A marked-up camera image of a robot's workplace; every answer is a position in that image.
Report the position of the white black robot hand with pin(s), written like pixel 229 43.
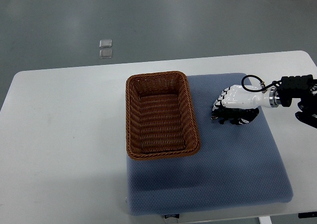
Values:
pixel 239 97

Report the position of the dark toy crocodile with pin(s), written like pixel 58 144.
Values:
pixel 235 116

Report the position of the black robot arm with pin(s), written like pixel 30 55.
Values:
pixel 298 87

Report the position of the brown wicker basket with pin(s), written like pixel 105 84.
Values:
pixel 160 117

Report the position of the blue-grey foam mat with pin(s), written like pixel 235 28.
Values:
pixel 237 165

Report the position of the table label tag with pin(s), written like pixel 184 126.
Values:
pixel 176 216

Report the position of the black table control panel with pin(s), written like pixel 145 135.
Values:
pixel 307 215

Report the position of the upper metal floor plate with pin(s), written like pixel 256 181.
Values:
pixel 105 43

